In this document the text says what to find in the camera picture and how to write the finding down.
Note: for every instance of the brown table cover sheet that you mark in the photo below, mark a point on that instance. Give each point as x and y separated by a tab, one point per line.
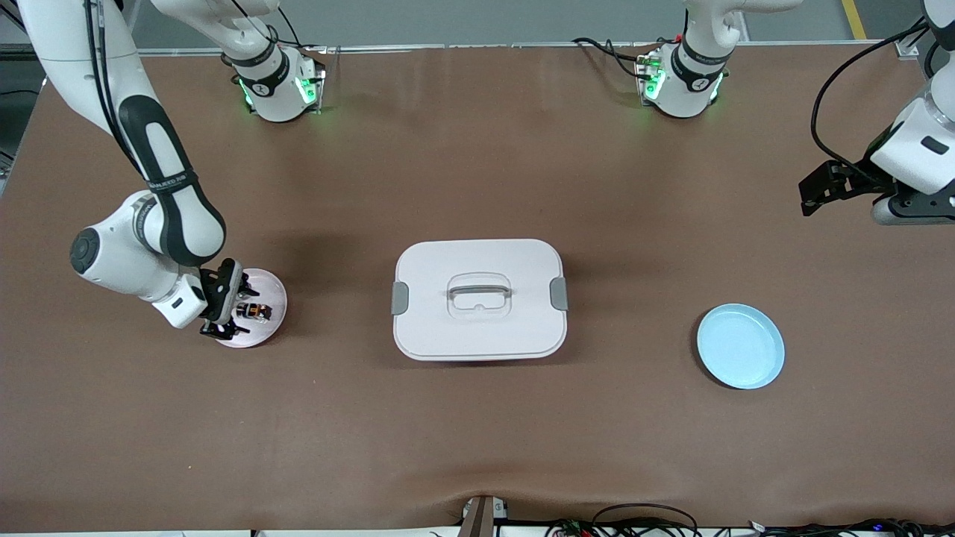
477	432

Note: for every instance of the white lidded storage box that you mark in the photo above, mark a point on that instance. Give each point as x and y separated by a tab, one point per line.
477	335

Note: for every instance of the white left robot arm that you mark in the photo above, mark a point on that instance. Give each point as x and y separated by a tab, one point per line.
694	82

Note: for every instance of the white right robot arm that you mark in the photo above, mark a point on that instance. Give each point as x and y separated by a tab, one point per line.
119	261

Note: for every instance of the white table edge rail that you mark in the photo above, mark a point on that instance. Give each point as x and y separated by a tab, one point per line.
448	47

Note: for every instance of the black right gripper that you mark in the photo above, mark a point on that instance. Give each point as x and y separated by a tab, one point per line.
248	310

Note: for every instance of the orange and black switch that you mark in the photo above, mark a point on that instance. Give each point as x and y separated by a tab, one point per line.
255	311

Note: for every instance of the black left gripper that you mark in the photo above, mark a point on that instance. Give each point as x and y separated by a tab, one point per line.
851	183

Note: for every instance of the pink round plate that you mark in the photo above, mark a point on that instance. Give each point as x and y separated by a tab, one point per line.
272	294

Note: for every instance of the aluminium frame post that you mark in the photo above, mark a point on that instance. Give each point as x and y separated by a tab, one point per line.
906	48

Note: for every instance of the light blue round plate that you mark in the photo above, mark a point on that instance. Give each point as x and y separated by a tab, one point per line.
739	347

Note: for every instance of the yellow floor tape stripe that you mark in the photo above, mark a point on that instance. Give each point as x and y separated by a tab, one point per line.
854	19

